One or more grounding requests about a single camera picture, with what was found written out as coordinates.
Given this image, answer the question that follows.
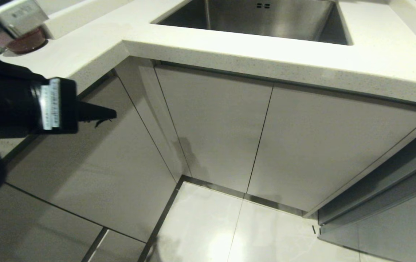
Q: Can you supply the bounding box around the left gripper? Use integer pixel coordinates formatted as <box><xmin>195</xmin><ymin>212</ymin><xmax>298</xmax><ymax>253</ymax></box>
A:
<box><xmin>0</xmin><ymin>73</ymin><xmax>117</xmax><ymax>135</ymax></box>

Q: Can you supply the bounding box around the narrow grey corner panel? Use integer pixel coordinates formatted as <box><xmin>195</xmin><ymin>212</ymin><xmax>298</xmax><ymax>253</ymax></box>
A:
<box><xmin>115</xmin><ymin>56</ymin><xmax>191</xmax><ymax>183</ymax></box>

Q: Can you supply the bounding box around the large grey cabinet door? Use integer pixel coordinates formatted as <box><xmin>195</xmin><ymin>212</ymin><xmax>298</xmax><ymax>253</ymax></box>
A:
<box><xmin>5</xmin><ymin>72</ymin><xmax>178</xmax><ymax>243</ymax></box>

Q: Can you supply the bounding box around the brown round cup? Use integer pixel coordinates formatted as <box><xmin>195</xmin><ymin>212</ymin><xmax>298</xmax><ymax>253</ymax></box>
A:
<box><xmin>5</xmin><ymin>28</ymin><xmax>47</xmax><ymax>55</ymax></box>

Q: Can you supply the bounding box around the grey under-sink cabinet door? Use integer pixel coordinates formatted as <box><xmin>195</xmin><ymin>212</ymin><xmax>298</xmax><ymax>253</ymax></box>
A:
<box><xmin>247</xmin><ymin>84</ymin><xmax>416</xmax><ymax>214</ymax></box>
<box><xmin>155</xmin><ymin>65</ymin><xmax>274</xmax><ymax>194</ymax></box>

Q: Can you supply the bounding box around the grey lower cabinet door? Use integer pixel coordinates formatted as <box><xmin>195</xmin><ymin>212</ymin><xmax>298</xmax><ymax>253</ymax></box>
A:
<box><xmin>0</xmin><ymin>182</ymin><xmax>103</xmax><ymax>262</ymax></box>

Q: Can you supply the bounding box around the small grey cabinet door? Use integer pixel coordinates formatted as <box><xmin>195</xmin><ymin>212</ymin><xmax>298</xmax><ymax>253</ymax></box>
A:
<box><xmin>87</xmin><ymin>229</ymin><xmax>146</xmax><ymax>262</ymax></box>

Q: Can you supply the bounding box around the metal kickboard strip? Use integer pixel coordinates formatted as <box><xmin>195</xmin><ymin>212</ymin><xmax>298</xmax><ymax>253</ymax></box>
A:
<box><xmin>181</xmin><ymin>175</ymin><xmax>305</xmax><ymax>218</ymax></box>

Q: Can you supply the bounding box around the stainless steel sink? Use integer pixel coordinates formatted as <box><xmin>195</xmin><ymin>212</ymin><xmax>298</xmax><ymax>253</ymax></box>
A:
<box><xmin>151</xmin><ymin>0</ymin><xmax>353</xmax><ymax>46</ymax></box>

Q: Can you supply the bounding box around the dark grey drawer front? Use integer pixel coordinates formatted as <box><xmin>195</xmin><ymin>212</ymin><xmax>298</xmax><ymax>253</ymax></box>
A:
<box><xmin>317</xmin><ymin>118</ymin><xmax>416</xmax><ymax>262</ymax></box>

